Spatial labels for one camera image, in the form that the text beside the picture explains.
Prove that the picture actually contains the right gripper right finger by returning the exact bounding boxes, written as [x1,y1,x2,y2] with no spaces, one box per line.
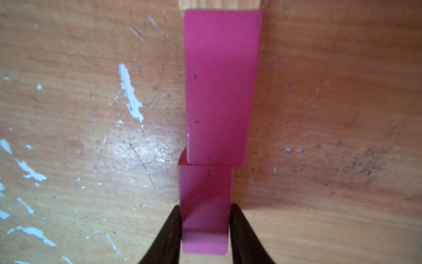
[230,204,275,264]

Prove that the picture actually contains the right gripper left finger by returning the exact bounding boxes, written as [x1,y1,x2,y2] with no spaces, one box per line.
[139,205,182,264]

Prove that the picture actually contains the dark magenta block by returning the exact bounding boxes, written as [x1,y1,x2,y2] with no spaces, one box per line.
[184,10,263,167]

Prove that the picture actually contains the natural wood block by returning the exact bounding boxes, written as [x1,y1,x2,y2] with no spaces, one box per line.
[178,0,262,11]

